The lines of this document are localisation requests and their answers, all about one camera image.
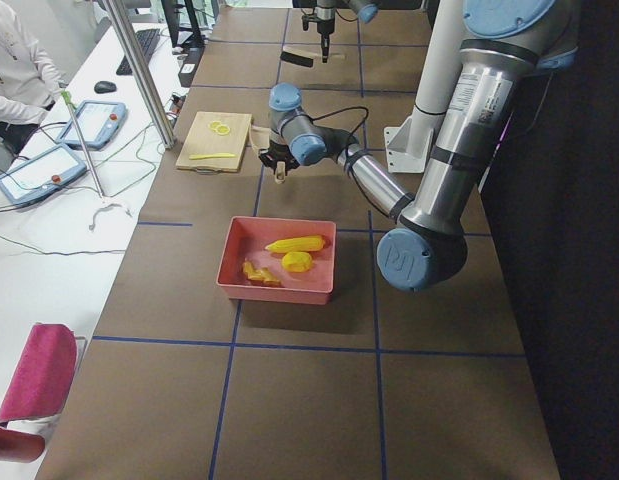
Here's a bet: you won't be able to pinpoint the tan toy ginger root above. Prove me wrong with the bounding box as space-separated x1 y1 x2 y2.
242 260 282 288

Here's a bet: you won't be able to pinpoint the yellow-green plastic knife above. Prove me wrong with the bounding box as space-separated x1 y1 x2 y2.
188 152 236 161

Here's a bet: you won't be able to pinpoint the teach pendant near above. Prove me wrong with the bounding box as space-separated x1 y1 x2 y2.
0 144 87 206

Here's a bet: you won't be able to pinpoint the lemon slice upper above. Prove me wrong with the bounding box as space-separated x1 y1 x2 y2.
209 120 225 130

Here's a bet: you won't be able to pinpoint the beige hand brush black bristles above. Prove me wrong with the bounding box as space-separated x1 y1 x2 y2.
280 45 347 68

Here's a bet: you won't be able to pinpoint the yellow toy corn cob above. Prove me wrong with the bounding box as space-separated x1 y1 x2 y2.
265 235 329 254

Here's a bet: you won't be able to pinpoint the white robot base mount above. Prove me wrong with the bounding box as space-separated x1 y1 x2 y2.
383 126 434 174

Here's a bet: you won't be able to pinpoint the yellow toy potato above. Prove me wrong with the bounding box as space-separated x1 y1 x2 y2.
281 251 313 273

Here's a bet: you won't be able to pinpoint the beige plastic dustpan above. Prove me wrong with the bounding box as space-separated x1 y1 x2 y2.
249 125 287 184

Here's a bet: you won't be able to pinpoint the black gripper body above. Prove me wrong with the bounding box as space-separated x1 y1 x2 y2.
258 142 298 173
301 4 336 38

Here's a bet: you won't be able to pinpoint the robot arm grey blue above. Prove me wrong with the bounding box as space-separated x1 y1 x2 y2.
259 1 581 291
301 0 379 63

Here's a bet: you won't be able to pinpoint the aluminium frame post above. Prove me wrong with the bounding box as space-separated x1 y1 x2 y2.
103 0 176 150

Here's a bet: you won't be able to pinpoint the person in white hoodie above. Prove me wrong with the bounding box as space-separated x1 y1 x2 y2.
0 1 62 125

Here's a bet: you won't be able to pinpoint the magenta cloth on chair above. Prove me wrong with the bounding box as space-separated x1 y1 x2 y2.
0 323 78 463

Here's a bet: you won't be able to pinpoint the metal reacher rod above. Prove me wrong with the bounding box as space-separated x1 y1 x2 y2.
61 88 132 232

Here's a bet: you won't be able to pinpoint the pink plastic bin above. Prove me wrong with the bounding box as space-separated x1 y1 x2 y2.
216 216 336 305

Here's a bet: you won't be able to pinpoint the black computer mouse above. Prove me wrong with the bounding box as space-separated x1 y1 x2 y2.
93 81 117 94

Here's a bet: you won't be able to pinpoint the bamboo cutting board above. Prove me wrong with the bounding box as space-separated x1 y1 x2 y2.
176 111 252 173

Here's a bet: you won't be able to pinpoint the black keyboard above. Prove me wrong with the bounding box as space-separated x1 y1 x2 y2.
115 28 163 77

